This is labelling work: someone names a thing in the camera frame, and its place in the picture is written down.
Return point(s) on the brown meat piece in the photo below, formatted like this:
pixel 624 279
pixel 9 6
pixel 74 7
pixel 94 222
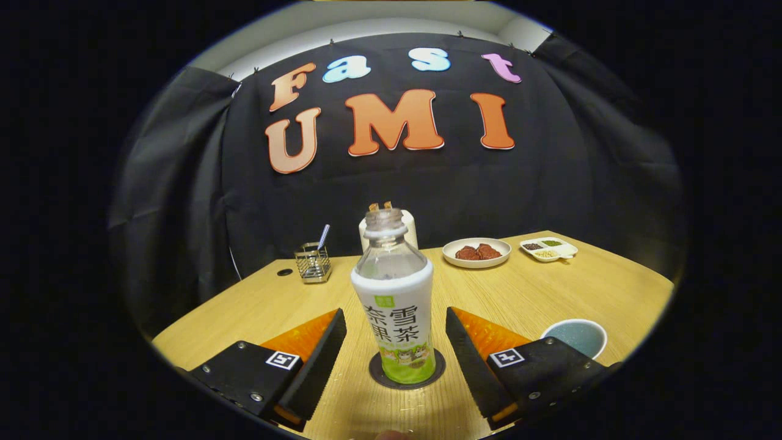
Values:
pixel 467 253
pixel 490 251

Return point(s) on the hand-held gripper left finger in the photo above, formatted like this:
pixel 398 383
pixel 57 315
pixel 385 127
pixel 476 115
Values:
pixel 321 373

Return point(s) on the round white plate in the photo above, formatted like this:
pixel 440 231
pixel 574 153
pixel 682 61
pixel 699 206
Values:
pixel 476 264

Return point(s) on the dark round coaster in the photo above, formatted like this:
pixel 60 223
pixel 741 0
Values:
pixel 374 371

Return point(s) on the clear juice bottle white label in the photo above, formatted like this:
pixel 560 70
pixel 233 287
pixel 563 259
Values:
pixel 394 293

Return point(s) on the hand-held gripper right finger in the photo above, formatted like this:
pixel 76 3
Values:
pixel 470 373

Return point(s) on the white divided condiment dish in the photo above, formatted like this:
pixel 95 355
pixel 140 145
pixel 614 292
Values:
pixel 565 249

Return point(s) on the white toaster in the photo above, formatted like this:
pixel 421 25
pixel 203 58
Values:
pixel 411 229

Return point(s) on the wooden table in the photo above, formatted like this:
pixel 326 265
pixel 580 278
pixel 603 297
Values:
pixel 244 318

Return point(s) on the black backdrop cloth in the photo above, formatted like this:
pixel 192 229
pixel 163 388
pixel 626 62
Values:
pixel 183 214

